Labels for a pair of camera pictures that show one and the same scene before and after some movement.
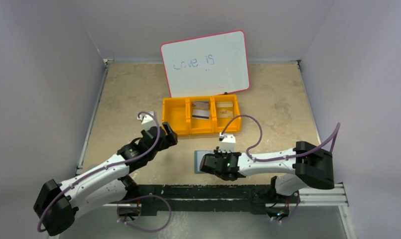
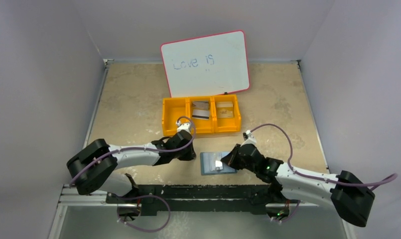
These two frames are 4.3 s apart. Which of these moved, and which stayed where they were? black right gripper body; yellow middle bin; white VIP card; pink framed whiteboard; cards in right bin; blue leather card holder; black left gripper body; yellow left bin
Moved: blue leather card holder; black right gripper body; black left gripper body
Stayed: cards in right bin; pink framed whiteboard; yellow left bin; white VIP card; yellow middle bin
